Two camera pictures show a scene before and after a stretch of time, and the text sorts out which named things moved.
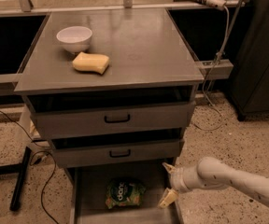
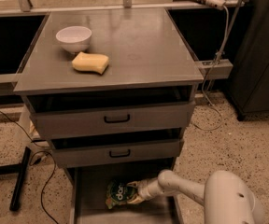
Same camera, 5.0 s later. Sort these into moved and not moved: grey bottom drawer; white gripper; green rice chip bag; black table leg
Moved: white gripper
Not moved: green rice chip bag; grey bottom drawer; black table leg
